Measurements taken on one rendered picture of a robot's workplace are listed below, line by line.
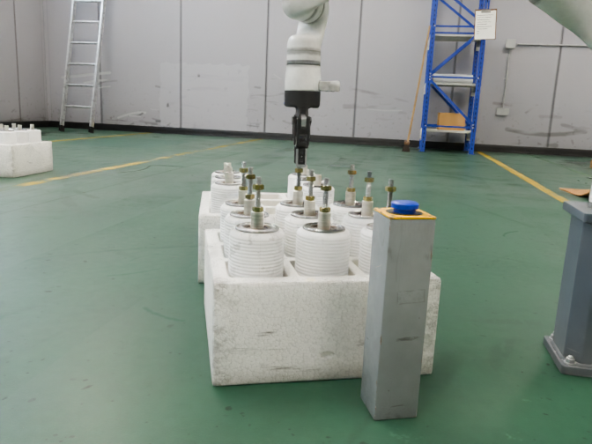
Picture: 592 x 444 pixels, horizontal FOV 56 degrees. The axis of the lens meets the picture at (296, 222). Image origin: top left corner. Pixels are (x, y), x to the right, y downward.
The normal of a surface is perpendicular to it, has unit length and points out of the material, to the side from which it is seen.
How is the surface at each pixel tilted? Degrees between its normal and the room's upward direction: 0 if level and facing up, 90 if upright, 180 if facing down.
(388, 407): 90
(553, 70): 90
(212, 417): 0
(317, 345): 90
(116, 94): 90
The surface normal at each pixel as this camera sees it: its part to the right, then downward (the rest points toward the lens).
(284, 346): 0.19, 0.21
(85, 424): 0.04, -0.98
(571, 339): -0.83, 0.08
